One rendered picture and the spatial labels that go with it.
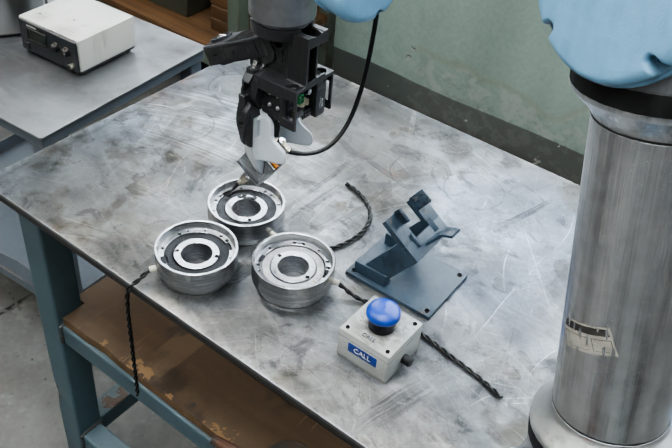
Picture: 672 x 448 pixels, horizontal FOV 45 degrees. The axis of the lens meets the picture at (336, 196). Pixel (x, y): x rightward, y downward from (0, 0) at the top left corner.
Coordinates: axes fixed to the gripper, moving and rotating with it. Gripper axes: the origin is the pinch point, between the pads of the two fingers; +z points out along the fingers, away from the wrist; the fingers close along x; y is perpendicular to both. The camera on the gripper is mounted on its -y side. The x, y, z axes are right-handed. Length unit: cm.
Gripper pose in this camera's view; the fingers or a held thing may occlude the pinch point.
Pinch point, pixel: (264, 156)
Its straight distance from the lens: 104.4
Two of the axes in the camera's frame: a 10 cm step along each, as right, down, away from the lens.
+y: 8.0, 4.1, -4.3
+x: 5.9, -4.6, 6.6
